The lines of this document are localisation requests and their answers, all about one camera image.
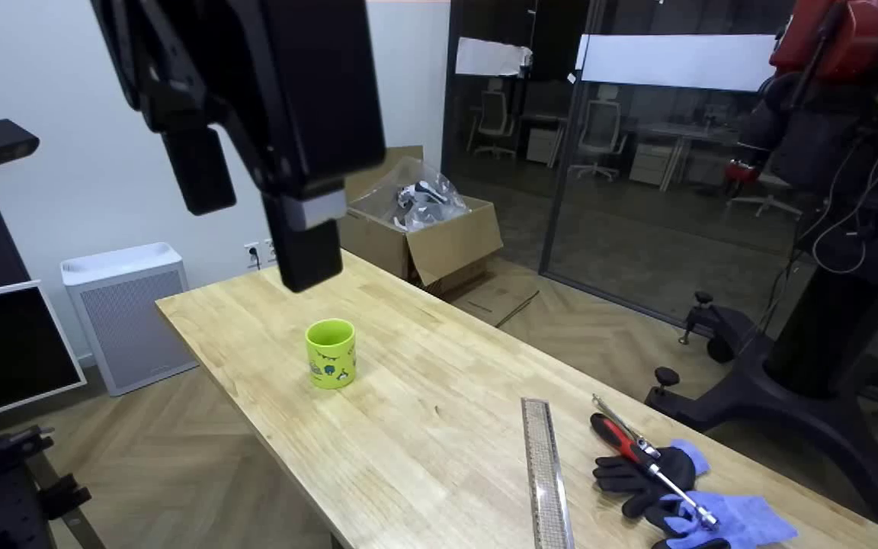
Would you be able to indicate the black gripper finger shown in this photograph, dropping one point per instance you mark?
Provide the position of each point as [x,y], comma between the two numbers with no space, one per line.
[304,234]
[200,168]

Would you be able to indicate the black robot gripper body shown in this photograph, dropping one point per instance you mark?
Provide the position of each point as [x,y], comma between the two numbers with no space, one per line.
[286,80]

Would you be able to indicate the green printed mug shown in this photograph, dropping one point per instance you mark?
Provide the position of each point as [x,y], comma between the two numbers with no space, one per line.
[329,349]

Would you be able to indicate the open cardboard box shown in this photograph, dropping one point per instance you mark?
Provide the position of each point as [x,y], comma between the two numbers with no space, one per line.
[414,224]

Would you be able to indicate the white air purifier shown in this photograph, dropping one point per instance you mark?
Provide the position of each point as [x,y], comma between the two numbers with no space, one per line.
[114,297]

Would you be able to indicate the flat cardboard sheet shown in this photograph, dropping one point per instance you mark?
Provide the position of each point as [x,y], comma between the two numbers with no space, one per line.
[497,293]

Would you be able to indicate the black equipment base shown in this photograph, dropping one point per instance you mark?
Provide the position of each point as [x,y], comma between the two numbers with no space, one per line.
[33,494]

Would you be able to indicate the steel ruler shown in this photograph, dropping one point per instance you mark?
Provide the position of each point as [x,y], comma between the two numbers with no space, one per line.
[544,475]

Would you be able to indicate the blue black work glove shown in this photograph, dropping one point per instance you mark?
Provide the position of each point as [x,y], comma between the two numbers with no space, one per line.
[638,488]

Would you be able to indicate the red handled screwdriver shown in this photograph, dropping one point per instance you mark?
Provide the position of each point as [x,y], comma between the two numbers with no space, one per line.
[644,456]

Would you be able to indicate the red black robot on pedestal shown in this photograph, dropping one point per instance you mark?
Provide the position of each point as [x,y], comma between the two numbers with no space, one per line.
[816,126]

